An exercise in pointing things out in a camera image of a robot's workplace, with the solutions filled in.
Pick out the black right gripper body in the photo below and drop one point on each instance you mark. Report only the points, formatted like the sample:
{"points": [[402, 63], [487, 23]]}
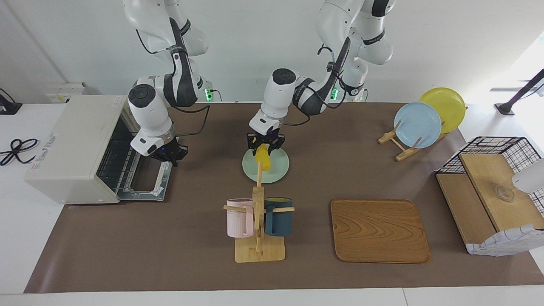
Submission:
{"points": [[168, 151]]}

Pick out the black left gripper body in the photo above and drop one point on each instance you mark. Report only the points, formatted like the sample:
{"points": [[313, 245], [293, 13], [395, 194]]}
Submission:
{"points": [[265, 138]]}

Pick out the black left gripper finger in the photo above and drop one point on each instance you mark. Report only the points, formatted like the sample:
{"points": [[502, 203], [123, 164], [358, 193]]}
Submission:
{"points": [[277, 146], [252, 148]]}

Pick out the yellow corn cob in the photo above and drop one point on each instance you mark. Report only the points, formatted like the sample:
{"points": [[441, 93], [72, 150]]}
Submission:
{"points": [[263, 159]]}

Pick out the pale green round plate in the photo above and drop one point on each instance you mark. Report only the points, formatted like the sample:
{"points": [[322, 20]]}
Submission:
{"points": [[278, 170]]}

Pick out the glass oven door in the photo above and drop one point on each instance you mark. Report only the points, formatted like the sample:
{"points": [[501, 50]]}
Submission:
{"points": [[146, 180]]}

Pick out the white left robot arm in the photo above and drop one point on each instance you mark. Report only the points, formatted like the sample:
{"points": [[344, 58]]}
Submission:
{"points": [[280, 91]]}

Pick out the beige toaster oven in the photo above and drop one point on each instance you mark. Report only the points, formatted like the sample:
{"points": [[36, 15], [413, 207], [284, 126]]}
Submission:
{"points": [[63, 144]]}

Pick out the brown table mat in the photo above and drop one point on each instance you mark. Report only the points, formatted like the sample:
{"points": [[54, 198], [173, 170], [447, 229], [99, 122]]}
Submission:
{"points": [[204, 191]]}

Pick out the pink mug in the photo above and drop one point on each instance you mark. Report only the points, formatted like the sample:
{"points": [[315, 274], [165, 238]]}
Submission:
{"points": [[238, 219]]}

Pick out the dark blue mug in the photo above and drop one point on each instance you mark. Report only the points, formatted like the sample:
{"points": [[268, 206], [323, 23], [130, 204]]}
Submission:
{"points": [[280, 221]]}

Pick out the wooden mug rack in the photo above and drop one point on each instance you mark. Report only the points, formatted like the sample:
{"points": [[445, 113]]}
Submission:
{"points": [[259, 254]]}

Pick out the white power box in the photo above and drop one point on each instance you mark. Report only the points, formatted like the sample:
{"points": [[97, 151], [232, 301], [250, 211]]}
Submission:
{"points": [[63, 91]]}

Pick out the wooden plate rack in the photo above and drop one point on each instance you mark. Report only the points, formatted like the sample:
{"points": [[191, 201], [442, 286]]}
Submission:
{"points": [[401, 154]]}

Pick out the brown wooden tray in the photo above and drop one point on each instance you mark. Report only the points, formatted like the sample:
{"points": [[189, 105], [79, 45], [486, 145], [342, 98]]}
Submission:
{"points": [[378, 229]]}

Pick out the light blue plate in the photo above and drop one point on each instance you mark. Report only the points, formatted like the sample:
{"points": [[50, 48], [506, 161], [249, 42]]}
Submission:
{"points": [[418, 125]]}

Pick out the yellow plate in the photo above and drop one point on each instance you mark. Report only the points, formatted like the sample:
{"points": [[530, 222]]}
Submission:
{"points": [[448, 106]]}

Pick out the low light wooden board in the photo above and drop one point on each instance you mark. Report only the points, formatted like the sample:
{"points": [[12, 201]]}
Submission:
{"points": [[463, 204]]}

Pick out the tall light wooden board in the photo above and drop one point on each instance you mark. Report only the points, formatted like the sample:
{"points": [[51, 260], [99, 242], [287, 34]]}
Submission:
{"points": [[488, 178]]}

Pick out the small clear glass dish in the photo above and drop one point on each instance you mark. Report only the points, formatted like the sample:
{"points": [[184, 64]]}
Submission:
{"points": [[505, 194]]}

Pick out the white rounded object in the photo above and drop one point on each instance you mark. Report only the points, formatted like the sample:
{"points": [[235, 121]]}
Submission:
{"points": [[531, 178]]}

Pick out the black clamp mount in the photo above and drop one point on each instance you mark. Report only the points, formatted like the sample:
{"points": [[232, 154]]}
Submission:
{"points": [[8, 108]]}

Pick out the black camera stand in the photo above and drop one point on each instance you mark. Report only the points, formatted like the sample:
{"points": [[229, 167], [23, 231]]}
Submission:
{"points": [[505, 108]]}

